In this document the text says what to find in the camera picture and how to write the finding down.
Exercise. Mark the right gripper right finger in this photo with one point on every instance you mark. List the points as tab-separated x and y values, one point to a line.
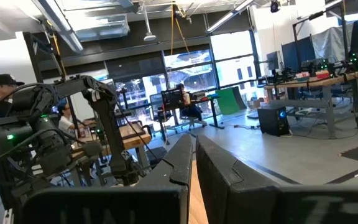
259	205

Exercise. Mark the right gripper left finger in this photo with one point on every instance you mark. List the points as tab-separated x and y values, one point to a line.
120	205

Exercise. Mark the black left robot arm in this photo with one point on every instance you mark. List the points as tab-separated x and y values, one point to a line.
106	112

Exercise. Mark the person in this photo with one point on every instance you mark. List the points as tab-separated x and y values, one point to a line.
64	123
3	90
187	99

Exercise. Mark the black computer tower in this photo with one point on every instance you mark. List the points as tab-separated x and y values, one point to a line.
272	121

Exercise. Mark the black office desk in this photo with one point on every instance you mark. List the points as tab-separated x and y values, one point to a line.
213	112

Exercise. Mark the office chair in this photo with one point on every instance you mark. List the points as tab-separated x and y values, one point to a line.
190	125

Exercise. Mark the black computer monitor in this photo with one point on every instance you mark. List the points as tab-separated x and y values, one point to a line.
156	105
172	99

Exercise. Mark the green screen panel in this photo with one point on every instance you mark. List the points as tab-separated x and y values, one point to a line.
227	101

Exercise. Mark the long linear ceiling light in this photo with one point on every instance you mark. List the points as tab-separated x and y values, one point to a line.
70	37
228	15

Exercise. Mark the wooden workbench with grey legs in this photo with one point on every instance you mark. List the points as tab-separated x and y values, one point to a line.
315	83

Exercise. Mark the small pink box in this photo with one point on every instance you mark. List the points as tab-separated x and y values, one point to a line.
302	75

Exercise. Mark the small red box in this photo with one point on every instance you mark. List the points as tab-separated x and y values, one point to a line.
323	74

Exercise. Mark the small black monitor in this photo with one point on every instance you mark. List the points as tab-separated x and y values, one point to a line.
273	60

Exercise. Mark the white pendant ceiling lamp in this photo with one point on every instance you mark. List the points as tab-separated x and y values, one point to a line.
149	37

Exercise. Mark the blue partition panel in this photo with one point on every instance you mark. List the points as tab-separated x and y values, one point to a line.
297	54

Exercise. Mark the grey tarp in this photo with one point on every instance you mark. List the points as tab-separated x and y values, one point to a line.
331	43

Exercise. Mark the black metal rig frame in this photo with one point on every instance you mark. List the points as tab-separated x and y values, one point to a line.
343	31

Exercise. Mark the black ceiling-mounted camera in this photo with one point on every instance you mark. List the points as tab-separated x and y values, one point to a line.
274	6

